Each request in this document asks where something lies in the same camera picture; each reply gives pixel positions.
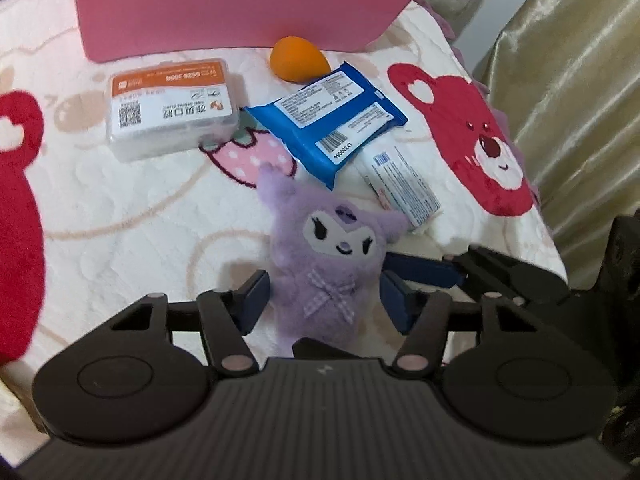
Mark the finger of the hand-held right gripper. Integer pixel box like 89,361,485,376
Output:
384,244,574,307

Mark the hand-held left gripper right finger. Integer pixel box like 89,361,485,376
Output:
378,269,544,375

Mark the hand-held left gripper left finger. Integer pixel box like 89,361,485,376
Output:
107,269,271,379

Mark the purple plush toy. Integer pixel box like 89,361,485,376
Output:
256,162,409,357

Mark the blue wet wipes packet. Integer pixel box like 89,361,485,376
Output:
244,61,409,191

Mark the pink cardboard box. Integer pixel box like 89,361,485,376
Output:
72,0,427,64

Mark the small white packet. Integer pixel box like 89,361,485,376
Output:
357,144,444,234

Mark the bear printed blanket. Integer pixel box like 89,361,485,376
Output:
0,0,572,393

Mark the gold satin curtain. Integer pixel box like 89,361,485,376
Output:
472,0,640,292

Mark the clear plastic box orange label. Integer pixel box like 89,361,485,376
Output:
107,57,242,163

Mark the orange egg-shaped makeup sponge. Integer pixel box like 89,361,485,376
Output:
269,36,332,82

